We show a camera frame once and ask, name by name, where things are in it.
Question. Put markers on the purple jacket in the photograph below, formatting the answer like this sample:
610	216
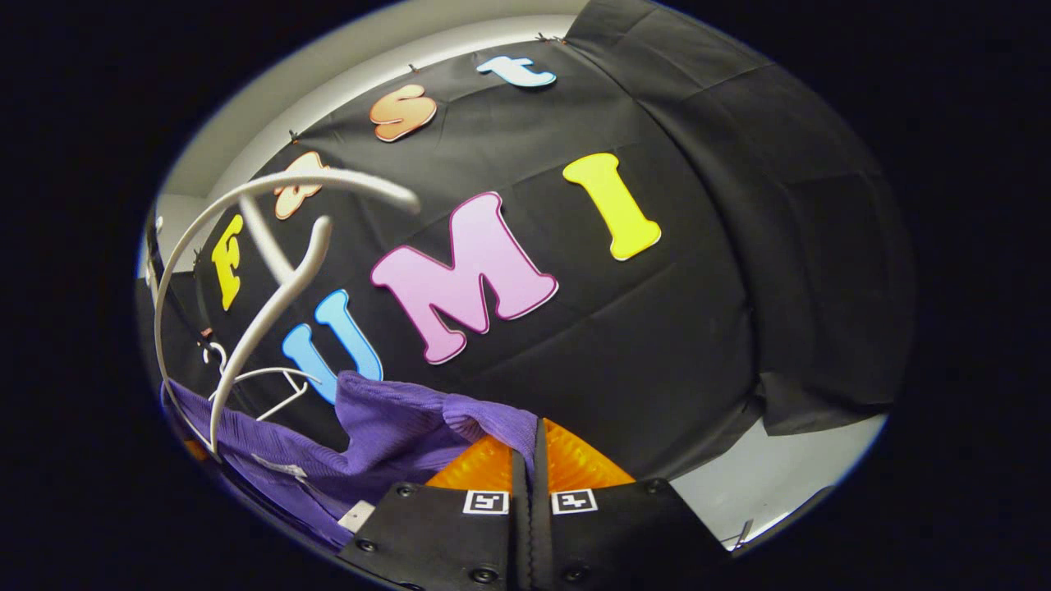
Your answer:
386	427

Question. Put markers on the white plastic clothes hanger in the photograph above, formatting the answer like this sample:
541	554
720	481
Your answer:
271	312
254	373

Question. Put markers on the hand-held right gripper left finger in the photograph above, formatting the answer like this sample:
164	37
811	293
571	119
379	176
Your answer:
443	533

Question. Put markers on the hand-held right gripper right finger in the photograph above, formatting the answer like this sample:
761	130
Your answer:
624	533

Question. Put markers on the black backdrop cloth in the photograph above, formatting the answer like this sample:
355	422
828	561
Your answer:
657	328

